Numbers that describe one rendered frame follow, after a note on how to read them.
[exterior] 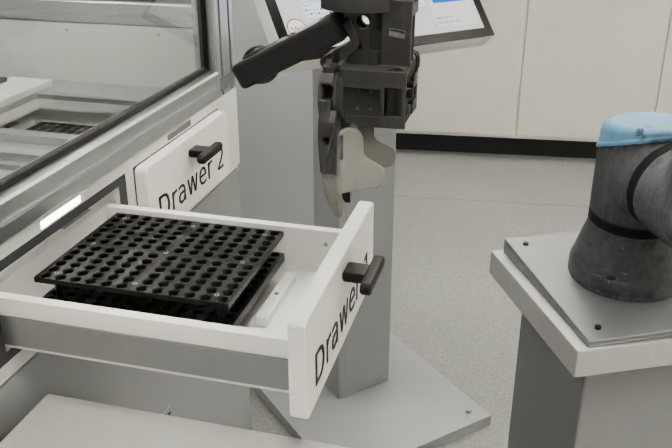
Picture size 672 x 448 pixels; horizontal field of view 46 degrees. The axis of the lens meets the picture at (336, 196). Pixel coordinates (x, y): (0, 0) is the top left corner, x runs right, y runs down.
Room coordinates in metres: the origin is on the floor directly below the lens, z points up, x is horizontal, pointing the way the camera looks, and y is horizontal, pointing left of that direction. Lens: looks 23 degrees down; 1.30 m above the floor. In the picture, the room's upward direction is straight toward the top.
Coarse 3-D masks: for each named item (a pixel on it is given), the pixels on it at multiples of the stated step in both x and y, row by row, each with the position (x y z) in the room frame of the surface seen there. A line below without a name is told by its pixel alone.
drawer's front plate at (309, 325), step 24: (360, 216) 0.83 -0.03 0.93; (336, 240) 0.77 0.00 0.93; (360, 240) 0.81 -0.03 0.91; (336, 264) 0.71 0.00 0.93; (312, 288) 0.66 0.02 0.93; (336, 288) 0.71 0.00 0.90; (312, 312) 0.62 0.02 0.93; (336, 312) 0.71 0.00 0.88; (288, 336) 0.61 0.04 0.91; (312, 336) 0.62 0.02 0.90; (288, 360) 0.61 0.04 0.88; (312, 360) 0.62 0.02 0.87; (312, 384) 0.62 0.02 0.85; (312, 408) 0.62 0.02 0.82
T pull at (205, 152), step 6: (216, 144) 1.14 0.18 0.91; (222, 144) 1.15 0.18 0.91; (192, 150) 1.11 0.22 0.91; (198, 150) 1.11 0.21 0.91; (204, 150) 1.11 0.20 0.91; (210, 150) 1.11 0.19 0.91; (216, 150) 1.13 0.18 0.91; (192, 156) 1.11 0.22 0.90; (198, 156) 1.09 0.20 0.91; (204, 156) 1.09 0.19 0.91; (210, 156) 1.11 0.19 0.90; (198, 162) 1.09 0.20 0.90; (204, 162) 1.09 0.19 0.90
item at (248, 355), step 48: (288, 240) 0.88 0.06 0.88; (0, 288) 0.73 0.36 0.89; (48, 288) 0.81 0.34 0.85; (48, 336) 0.69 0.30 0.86; (96, 336) 0.68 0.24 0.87; (144, 336) 0.66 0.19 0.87; (192, 336) 0.65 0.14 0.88; (240, 336) 0.64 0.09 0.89; (240, 384) 0.64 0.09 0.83; (288, 384) 0.62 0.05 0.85
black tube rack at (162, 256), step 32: (128, 224) 0.87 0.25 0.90; (160, 224) 0.87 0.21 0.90; (192, 224) 0.87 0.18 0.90; (64, 256) 0.79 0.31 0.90; (96, 256) 0.79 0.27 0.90; (128, 256) 0.79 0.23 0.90; (160, 256) 0.79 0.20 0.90; (192, 256) 0.79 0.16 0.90; (224, 256) 0.79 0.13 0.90; (64, 288) 0.77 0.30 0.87; (96, 288) 0.72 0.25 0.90; (128, 288) 0.71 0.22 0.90; (160, 288) 0.72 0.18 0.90; (192, 288) 0.72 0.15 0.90; (256, 288) 0.76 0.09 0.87; (224, 320) 0.70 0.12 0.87
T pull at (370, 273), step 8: (376, 256) 0.76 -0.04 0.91; (352, 264) 0.75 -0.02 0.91; (360, 264) 0.75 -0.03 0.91; (368, 264) 0.75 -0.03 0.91; (376, 264) 0.74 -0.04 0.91; (344, 272) 0.73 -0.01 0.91; (352, 272) 0.73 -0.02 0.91; (360, 272) 0.73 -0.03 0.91; (368, 272) 0.73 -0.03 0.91; (376, 272) 0.73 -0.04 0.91; (344, 280) 0.73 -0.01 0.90; (352, 280) 0.73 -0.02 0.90; (360, 280) 0.72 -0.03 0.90; (368, 280) 0.71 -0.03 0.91; (376, 280) 0.73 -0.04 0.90; (360, 288) 0.70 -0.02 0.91; (368, 288) 0.70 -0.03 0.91
